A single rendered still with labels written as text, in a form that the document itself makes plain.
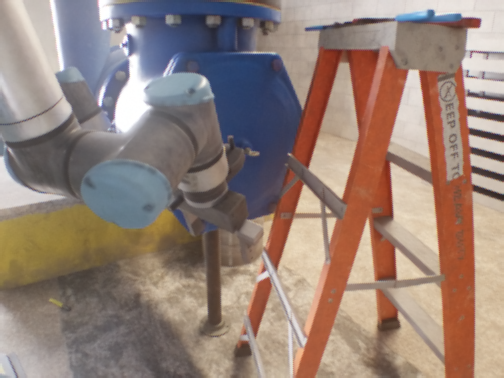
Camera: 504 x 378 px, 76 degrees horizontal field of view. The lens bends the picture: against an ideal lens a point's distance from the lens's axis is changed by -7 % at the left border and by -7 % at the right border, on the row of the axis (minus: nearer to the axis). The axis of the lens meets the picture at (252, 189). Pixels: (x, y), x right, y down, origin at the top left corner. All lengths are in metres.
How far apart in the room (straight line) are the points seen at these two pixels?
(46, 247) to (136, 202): 1.65
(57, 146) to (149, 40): 0.71
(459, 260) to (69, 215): 1.69
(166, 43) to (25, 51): 0.70
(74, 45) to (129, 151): 1.56
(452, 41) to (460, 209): 0.37
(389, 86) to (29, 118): 0.59
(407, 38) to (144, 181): 0.53
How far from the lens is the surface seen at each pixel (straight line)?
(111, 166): 0.38
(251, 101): 1.02
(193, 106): 0.45
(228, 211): 0.56
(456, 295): 1.03
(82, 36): 1.91
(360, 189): 0.73
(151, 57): 1.11
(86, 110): 0.86
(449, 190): 0.86
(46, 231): 1.97
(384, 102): 0.71
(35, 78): 0.44
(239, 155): 0.60
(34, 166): 0.47
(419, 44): 0.73
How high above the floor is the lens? 1.11
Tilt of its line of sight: 22 degrees down
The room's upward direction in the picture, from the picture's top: 1 degrees clockwise
